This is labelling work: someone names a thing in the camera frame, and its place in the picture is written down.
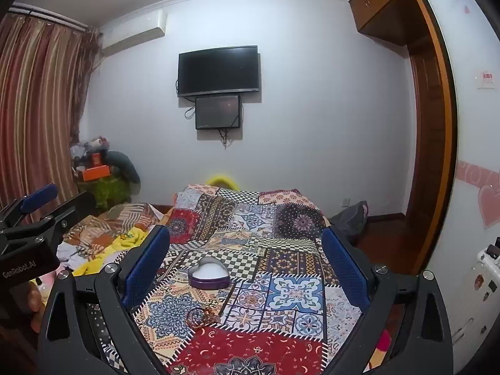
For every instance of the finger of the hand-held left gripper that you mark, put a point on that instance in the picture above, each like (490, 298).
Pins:
(39, 197)
(76, 205)

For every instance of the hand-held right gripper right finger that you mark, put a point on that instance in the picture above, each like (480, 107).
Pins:
(345, 269)

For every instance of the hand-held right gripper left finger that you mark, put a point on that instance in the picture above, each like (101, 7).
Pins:
(146, 269)

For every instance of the purple heart-shaped jewelry box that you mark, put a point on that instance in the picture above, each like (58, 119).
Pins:
(209, 271)

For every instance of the green cloth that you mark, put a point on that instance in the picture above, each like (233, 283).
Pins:
(105, 193)

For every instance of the yellow cloth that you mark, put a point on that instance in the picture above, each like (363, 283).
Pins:
(129, 238)

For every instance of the orange box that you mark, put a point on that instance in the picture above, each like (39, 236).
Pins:
(95, 173)

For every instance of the striped orange quilt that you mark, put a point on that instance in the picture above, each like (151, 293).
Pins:
(113, 218)

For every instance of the dark bag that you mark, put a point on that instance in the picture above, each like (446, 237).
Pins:
(349, 220)

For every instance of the pile of plush toys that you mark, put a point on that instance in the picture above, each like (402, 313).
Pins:
(92, 146)

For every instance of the grey pillow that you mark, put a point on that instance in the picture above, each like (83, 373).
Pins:
(123, 166)

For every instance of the thin wooden hair stick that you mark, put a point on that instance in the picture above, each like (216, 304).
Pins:
(227, 298)

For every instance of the striped red curtain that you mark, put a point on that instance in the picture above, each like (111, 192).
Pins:
(35, 105)

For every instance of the colourful patchwork blanket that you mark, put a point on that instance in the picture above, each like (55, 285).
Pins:
(254, 234)

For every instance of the yellow round cushion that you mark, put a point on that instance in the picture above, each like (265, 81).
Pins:
(220, 180)

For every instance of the white appliance with stickers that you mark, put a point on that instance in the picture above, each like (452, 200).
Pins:
(476, 300)

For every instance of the brown wooden door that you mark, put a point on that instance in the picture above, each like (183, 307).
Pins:
(427, 144)

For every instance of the large pink heart sticker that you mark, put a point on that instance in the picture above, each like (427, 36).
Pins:
(490, 205)

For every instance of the white air conditioner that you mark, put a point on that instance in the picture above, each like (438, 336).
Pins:
(132, 33)

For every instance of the white sliding wardrobe door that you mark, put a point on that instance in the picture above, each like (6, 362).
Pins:
(468, 125)

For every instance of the red label sticker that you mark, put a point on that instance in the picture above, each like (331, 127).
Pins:
(486, 79)

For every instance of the wooden overhead cabinet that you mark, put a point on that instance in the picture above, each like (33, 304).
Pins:
(375, 0)

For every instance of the pink band wall sticker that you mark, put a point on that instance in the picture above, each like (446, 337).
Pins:
(472, 172)

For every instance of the small black wall monitor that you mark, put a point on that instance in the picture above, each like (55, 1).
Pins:
(217, 111)

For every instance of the curtain rail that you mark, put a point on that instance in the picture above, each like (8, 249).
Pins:
(47, 15)

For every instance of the black wall television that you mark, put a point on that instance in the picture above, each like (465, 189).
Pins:
(218, 70)

